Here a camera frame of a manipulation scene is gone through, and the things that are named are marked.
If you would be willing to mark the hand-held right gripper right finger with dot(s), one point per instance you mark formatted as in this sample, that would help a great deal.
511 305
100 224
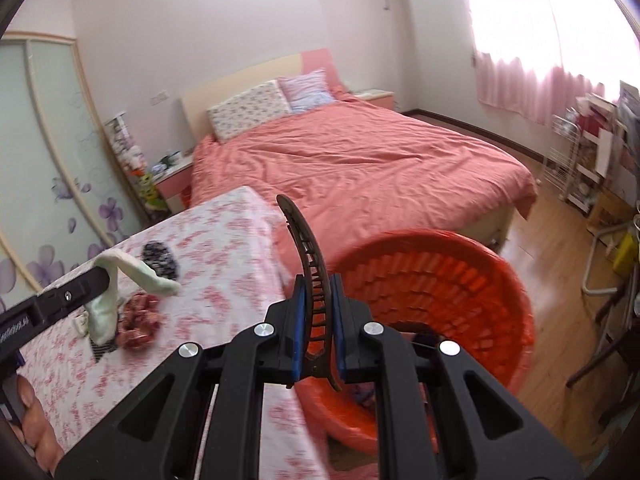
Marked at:
339 330

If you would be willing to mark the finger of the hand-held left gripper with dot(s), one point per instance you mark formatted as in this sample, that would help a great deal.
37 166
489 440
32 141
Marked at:
70 295

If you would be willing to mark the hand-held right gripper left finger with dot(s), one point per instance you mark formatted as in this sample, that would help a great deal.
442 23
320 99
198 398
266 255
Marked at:
298 330

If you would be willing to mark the light green sock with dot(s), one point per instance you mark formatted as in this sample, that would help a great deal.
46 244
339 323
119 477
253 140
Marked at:
107 310

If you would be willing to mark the brown hair clip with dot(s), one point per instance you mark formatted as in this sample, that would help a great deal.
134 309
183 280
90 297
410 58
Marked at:
310 260

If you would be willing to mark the orange plastic basket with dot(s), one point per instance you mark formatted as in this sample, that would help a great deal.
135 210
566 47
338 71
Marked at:
450 285

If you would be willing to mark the person's left hand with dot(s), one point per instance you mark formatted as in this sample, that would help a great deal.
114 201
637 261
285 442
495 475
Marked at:
37 420

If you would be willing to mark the white crumpled cloth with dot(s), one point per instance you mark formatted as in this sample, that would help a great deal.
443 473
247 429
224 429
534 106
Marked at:
80 322

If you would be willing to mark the dark striped cloth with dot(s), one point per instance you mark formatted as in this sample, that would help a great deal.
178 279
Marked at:
102 349

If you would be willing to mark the red scrunchie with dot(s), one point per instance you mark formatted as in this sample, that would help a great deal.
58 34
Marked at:
140 320

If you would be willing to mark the black patterned sock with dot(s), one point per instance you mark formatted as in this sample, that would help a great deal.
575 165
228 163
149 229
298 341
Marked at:
160 260

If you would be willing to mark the floral pink tablecloth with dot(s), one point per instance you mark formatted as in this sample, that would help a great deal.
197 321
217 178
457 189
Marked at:
200 240

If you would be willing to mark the flower print sliding wardrobe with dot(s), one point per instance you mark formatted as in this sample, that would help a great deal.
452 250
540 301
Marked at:
50 160

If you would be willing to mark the plush toy display column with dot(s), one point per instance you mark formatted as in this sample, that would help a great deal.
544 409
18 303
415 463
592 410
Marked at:
132 160

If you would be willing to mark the pink white nightstand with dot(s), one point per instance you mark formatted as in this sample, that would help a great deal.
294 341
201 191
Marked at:
172 180
375 95

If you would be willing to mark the bed with coral duvet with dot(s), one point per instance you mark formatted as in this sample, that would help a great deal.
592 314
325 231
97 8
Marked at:
350 170

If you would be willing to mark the floral pillow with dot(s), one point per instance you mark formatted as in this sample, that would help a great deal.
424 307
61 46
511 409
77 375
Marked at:
247 107

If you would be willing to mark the striped pink pillow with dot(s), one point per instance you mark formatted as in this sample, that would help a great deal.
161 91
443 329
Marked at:
305 91

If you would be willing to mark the cream pink headboard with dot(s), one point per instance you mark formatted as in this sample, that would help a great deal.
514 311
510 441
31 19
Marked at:
240 77

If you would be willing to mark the cardboard box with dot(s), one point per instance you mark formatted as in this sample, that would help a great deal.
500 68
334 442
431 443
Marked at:
607 210

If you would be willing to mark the yellow container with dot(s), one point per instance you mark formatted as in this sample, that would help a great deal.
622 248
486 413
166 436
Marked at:
625 255

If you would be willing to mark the pink curtain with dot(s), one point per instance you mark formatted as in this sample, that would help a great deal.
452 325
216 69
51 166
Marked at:
540 85

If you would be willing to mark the red box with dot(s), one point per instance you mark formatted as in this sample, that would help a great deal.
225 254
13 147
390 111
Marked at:
592 125

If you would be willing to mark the wall switch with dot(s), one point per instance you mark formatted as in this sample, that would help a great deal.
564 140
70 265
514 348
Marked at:
160 96

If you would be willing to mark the white tube frame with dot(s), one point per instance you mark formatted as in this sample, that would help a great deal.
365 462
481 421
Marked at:
589 260

